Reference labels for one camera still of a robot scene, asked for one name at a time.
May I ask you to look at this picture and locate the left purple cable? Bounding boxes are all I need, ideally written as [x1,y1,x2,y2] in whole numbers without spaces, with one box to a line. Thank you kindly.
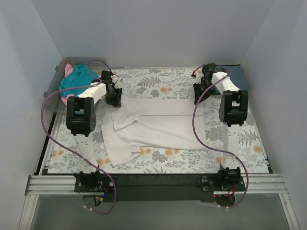
[40,59,118,215]

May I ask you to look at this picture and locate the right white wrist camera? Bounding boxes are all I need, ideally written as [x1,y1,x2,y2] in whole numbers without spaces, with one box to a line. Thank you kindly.
[192,73,205,84]

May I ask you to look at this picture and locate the white t shirt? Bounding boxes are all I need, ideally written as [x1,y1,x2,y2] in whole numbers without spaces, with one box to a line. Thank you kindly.
[101,99,206,166]

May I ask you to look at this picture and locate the aluminium frame rail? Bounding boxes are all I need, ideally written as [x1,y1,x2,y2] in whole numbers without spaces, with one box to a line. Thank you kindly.
[19,173,299,230]

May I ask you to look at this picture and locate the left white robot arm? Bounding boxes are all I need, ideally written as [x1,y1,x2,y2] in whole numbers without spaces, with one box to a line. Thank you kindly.
[66,70,122,173]

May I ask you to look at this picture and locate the pink t shirt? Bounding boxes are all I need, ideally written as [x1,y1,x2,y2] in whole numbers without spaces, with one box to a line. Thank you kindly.
[61,63,74,106]

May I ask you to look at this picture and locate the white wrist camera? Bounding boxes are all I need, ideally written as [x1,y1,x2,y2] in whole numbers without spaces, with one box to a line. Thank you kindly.
[192,73,205,84]
[115,77,122,89]

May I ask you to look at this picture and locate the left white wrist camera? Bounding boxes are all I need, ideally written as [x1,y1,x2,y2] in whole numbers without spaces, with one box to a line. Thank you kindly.
[115,77,122,89]

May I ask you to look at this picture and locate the folded dark blue t shirt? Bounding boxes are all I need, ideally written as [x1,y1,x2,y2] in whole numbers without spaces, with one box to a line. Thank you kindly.
[217,65,249,91]

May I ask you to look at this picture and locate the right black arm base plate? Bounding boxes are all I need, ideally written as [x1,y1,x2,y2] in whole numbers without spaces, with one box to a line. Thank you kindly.
[196,167,246,195]

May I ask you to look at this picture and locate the clear plastic bin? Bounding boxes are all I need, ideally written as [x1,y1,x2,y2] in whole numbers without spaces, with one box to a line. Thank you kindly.
[44,57,107,113]

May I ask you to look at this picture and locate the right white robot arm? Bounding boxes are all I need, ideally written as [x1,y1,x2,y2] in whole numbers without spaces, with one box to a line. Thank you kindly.
[191,63,248,170]

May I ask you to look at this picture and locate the floral table mat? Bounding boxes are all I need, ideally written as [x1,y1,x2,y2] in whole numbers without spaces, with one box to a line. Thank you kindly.
[45,69,269,174]

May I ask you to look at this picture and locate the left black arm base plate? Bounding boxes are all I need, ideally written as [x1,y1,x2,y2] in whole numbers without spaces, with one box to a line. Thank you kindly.
[73,172,117,193]

